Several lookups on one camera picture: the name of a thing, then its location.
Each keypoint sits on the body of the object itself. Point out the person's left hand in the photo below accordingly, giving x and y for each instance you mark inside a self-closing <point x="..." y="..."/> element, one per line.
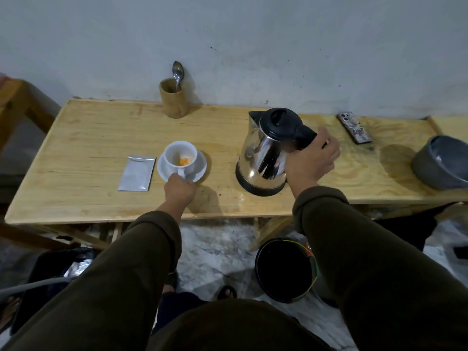
<point x="180" y="191"/>

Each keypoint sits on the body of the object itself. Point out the person's right hand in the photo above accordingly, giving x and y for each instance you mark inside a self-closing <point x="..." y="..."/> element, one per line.
<point x="310" y="162"/>

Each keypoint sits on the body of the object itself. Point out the person's right fingers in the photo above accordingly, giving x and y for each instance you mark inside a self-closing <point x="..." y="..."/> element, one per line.
<point x="321" y="142"/>

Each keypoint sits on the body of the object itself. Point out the person's left fingers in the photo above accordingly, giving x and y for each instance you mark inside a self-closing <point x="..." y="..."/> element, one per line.
<point x="179" y="178"/>

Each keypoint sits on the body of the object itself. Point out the white ceramic cup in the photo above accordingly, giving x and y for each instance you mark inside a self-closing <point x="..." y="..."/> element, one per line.
<point x="175" y="153"/>

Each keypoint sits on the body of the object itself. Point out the steel electric kettle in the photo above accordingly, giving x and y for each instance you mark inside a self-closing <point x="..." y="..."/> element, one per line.
<point x="261" y="153"/>

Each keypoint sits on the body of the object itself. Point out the person's left forearm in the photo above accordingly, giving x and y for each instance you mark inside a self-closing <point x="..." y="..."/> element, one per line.
<point x="109" y="288"/>

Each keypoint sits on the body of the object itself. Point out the person's right forearm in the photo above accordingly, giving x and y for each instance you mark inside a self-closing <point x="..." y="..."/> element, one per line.
<point x="384" y="274"/>

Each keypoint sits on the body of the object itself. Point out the orange powder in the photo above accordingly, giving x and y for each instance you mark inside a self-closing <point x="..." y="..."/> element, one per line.
<point x="184" y="161"/>

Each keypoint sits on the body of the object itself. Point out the white saucer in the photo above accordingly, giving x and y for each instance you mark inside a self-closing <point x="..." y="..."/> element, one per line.
<point x="199" y="168"/>

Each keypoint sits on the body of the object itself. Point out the phone with patterned case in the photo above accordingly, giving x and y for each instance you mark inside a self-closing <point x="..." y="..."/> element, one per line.
<point x="354" y="128"/>

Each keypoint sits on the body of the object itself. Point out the silver sachet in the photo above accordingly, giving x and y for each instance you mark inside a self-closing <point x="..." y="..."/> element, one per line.
<point x="137" y="173"/>

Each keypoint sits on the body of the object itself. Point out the bamboo utensil holder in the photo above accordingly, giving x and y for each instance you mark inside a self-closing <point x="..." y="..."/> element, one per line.
<point x="174" y="102"/>

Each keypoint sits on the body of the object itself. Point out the metal spoon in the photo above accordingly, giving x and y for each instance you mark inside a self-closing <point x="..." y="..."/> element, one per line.
<point x="177" y="73"/>

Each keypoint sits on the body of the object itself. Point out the grey bowl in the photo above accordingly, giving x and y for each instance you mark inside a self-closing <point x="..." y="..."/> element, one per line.
<point x="438" y="168"/>

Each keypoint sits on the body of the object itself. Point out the black sandal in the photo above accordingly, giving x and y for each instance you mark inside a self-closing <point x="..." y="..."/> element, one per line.
<point x="227" y="292"/>

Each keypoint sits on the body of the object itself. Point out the person's dark trouser leg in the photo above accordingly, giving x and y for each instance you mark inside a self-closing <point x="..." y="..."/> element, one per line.
<point x="175" y="307"/>

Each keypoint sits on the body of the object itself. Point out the black bucket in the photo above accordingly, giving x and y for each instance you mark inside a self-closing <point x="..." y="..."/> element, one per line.
<point x="281" y="270"/>

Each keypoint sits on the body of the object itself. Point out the crumpled silver foil wrapper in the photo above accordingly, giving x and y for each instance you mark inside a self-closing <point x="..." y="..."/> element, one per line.
<point x="78" y="268"/>

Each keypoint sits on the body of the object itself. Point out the person's torso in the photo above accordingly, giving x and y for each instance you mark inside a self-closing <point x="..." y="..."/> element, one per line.
<point x="234" y="328"/>

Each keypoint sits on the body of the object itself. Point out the black bag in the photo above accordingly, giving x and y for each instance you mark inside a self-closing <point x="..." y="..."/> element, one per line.
<point x="44" y="266"/>

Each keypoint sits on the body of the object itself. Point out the wooden chair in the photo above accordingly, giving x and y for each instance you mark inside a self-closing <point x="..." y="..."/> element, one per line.
<point x="22" y="102"/>

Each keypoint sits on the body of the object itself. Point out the wooden table frame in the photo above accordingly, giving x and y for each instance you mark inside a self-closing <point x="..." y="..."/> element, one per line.
<point x="73" y="235"/>

